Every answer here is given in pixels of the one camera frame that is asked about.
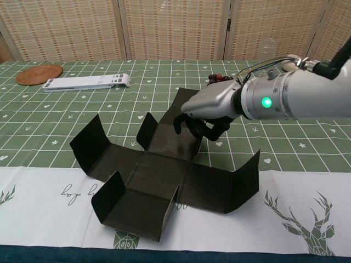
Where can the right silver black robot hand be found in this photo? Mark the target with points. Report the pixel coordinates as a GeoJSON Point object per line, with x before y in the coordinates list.
{"type": "Point", "coordinates": [211, 100]}

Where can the black foldable cardboard box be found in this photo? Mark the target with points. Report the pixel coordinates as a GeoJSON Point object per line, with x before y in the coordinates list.
{"type": "Point", "coordinates": [153, 175]}

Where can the dark red grape bunch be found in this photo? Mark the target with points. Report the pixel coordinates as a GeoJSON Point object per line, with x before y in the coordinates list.
{"type": "Point", "coordinates": [218, 78]}

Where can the clear empty jar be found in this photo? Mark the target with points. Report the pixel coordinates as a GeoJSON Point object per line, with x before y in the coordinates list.
{"type": "Point", "coordinates": [267, 49]}

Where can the bamboo folding screen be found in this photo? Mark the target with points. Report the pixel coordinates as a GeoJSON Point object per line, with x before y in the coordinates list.
{"type": "Point", "coordinates": [175, 30]}

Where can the metal screen hinge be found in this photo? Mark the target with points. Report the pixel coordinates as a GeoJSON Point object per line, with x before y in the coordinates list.
{"type": "Point", "coordinates": [229, 23]}

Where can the white flat electronic device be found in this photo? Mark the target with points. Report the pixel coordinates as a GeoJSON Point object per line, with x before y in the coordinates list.
{"type": "Point", "coordinates": [82, 83]}

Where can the round woven rattan coaster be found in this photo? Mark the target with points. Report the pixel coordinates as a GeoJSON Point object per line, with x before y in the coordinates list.
{"type": "Point", "coordinates": [38, 75]}

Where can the dark teal under cloth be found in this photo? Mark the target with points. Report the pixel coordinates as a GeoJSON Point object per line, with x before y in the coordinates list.
{"type": "Point", "coordinates": [55, 254]}

